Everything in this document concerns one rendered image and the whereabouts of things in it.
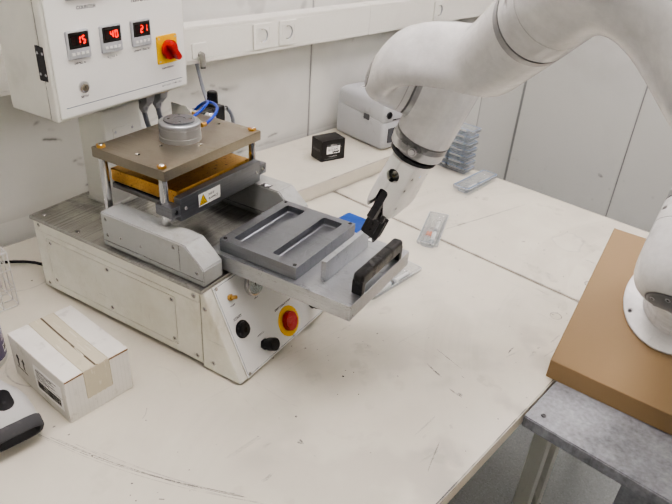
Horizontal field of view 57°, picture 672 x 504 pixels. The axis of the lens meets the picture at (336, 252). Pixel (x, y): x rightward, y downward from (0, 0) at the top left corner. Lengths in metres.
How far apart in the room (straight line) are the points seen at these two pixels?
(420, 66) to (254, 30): 1.13
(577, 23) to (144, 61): 0.92
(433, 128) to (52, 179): 1.07
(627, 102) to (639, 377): 2.25
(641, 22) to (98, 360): 0.91
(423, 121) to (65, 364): 0.69
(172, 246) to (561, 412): 0.76
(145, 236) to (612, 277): 0.88
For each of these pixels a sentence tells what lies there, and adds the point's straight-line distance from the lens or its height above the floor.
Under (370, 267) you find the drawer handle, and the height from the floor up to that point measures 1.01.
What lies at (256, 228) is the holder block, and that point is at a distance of 1.17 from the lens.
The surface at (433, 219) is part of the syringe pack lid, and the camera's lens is 1.73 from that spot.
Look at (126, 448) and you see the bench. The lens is 1.09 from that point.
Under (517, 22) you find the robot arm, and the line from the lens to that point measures 0.64.
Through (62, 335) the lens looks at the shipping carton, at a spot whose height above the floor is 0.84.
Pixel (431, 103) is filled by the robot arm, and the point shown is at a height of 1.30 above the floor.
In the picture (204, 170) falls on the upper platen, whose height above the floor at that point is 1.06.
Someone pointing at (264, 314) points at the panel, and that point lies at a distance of 1.20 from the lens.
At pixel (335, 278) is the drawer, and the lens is 1.05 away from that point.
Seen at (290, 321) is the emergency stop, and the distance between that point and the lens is 1.24.
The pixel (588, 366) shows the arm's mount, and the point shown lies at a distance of 1.27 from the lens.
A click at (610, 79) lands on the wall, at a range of 3.37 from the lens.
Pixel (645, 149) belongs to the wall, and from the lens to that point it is 3.38.
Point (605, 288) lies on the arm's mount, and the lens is 1.30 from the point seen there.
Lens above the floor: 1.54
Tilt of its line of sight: 31 degrees down
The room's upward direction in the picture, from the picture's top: 4 degrees clockwise
